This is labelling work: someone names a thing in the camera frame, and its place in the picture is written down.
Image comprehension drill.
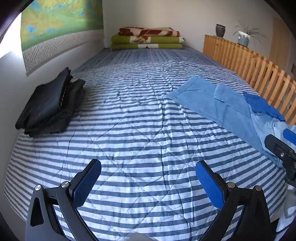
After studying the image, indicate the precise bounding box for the green patterned folded blanket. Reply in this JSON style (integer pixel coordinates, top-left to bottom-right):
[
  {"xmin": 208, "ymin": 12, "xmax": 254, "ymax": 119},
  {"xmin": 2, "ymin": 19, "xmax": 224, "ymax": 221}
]
[{"xmin": 111, "ymin": 34, "xmax": 186, "ymax": 45}]

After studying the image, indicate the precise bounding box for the blue striped sweater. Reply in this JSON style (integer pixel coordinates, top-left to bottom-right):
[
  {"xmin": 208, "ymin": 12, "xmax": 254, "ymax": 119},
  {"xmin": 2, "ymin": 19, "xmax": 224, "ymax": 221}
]
[{"xmin": 243, "ymin": 92, "xmax": 286, "ymax": 122}]

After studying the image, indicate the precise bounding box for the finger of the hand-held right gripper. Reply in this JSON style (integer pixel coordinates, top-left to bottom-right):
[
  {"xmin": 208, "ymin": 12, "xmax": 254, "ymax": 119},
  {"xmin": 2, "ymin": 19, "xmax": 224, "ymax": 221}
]
[
  {"xmin": 282, "ymin": 129, "xmax": 296, "ymax": 142},
  {"xmin": 265, "ymin": 134, "xmax": 296, "ymax": 163}
]

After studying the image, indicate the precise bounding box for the red and white folded blanket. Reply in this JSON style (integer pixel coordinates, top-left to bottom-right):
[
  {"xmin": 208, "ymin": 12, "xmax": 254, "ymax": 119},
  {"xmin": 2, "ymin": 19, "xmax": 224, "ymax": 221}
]
[{"xmin": 118, "ymin": 27, "xmax": 180, "ymax": 38}]

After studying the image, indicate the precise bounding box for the striped quilted bedspread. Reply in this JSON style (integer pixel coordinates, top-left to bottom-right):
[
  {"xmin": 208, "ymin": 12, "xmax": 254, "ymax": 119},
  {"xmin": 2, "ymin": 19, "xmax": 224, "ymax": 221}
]
[{"xmin": 3, "ymin": 45, "xmax": 288, "ymax": 241}]

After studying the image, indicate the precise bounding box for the wooden slatted bed rail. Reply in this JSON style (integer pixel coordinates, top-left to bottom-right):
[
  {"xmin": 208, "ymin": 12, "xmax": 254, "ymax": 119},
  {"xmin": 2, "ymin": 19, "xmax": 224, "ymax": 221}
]
[{"xmin": 203, "ymin": 34, "xmax": 296, "ymax": 127}]

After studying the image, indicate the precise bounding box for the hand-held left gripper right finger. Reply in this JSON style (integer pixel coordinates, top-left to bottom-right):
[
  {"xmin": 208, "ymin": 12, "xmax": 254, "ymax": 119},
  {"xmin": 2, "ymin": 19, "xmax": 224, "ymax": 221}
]
[{"xmin": 195, "ymin": 160, "xmax": 272, "ymax": 241}]

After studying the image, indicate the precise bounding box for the potted plant in pale pot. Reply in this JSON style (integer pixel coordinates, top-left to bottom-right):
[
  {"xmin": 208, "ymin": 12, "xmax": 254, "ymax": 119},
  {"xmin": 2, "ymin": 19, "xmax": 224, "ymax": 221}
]
[{"xmin": 233, "ymin": 19, "xmax": 269, "ymax": 48}]

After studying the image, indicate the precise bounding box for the landscape wall hanging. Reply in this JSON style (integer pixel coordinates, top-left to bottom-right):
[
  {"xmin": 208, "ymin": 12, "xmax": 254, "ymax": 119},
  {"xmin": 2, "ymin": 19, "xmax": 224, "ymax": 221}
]
[{"xmin": 20, "ymin": 0, "xmax": 104, "ymax": 77}]

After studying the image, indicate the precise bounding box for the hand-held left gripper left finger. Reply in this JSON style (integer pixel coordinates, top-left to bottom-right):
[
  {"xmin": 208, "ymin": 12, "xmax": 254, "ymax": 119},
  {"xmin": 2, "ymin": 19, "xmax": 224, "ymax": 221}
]
[{"xmin": 25, "ymin": 159, "xmax": 102, "ymax": 241}]

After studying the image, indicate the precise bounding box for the wooden door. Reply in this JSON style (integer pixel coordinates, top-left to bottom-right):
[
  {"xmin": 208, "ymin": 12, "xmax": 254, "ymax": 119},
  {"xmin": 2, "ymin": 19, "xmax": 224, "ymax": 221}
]
[{"xmin": 269, "ymin": 17, "xmax": 291, "ymax": 70}]

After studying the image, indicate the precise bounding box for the shiny black folded jacket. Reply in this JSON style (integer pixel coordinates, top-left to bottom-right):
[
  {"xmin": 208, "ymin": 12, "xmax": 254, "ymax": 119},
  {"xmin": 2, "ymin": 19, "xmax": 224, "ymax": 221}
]
[{"xmin": 15, "ymin": 67, "xmax": 73, "ymax": 131}]

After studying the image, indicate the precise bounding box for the pale blue shirt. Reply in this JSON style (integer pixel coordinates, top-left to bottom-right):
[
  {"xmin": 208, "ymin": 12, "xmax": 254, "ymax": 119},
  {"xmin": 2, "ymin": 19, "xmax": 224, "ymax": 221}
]
[{"xmin": 250, "ymin": 112, "xmax": 292, "ymax": 168}]

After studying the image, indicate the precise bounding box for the light blue cloth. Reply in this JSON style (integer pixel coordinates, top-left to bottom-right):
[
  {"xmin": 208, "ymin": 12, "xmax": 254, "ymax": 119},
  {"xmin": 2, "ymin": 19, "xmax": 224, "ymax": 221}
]
[{"xmin": 165, "ymin": 76, "xmax": 278, "ymax": 163}]

